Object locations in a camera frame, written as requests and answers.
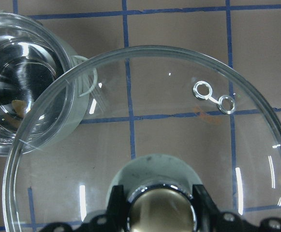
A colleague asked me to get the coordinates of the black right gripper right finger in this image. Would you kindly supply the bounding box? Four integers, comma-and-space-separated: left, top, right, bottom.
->
192, 184, 222, 232

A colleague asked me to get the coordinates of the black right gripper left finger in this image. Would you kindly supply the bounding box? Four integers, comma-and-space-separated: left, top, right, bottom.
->
105, 185, 131, 232

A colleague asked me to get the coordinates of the glass pot lid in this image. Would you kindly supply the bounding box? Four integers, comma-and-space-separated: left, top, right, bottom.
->
3, 46, 281, 232

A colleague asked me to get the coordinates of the pale green cooking pot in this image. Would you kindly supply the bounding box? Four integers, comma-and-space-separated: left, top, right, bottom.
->
0, 13, 98, 157

